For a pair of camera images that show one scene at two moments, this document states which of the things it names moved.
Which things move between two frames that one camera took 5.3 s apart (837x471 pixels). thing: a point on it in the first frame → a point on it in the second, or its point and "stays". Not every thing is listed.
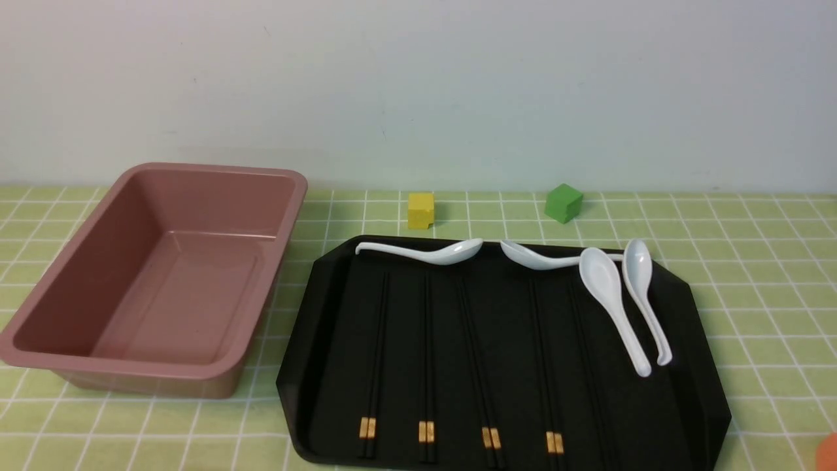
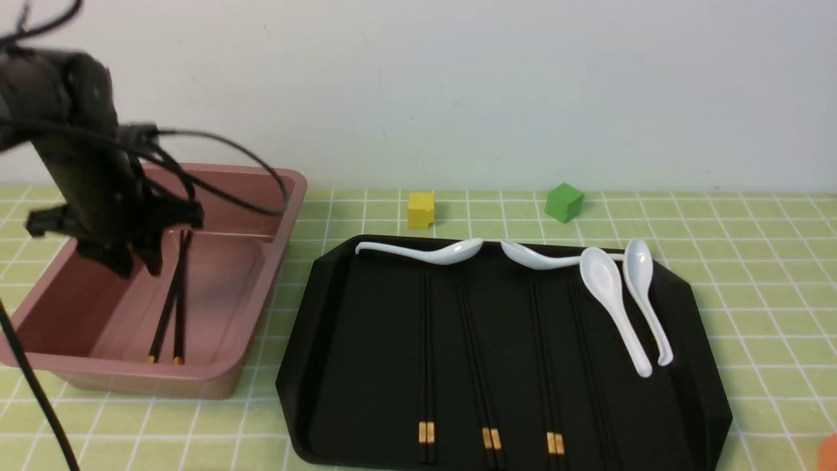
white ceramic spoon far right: (637, 264) stays
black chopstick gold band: (369, 387) → (168, 299)
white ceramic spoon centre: (525, 258) stays
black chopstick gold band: (430, 395) stays
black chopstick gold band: (372, 417) → (179, 360)
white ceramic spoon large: (600, 271) stays
